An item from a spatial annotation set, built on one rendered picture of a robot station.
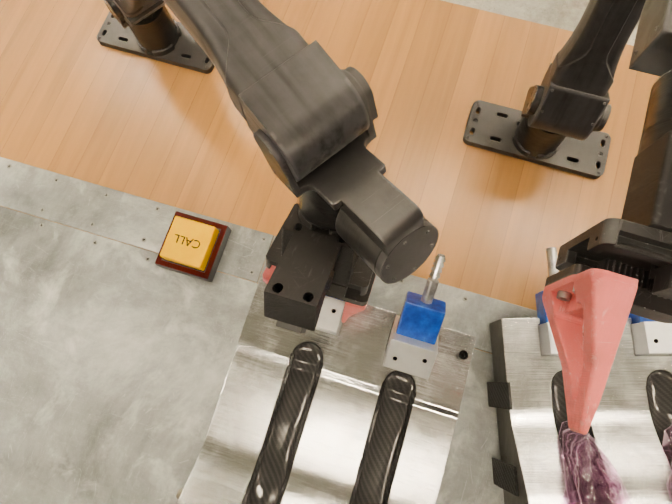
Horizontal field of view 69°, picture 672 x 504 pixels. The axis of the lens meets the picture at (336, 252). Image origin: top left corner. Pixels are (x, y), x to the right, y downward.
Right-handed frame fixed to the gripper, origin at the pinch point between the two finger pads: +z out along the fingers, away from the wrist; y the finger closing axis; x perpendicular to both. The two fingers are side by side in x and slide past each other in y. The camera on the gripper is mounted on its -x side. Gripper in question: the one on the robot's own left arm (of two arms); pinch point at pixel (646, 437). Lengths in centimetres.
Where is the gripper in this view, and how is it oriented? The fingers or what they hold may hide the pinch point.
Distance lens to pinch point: 29.4
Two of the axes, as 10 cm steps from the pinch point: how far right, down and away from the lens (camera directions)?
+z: -3.1, 9.3, -2.0
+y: 9.5, 2.9, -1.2
